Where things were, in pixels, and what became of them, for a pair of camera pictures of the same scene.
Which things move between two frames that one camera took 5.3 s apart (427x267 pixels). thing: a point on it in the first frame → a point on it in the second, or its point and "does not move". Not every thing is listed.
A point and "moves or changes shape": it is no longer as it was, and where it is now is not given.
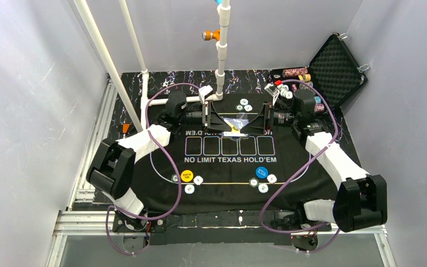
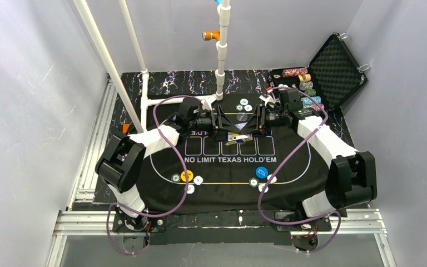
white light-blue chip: [189, 189] does not move
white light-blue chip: [244, 101] does not move
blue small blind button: [262, 172] does not move
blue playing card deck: [236, 124] moves or changes shape
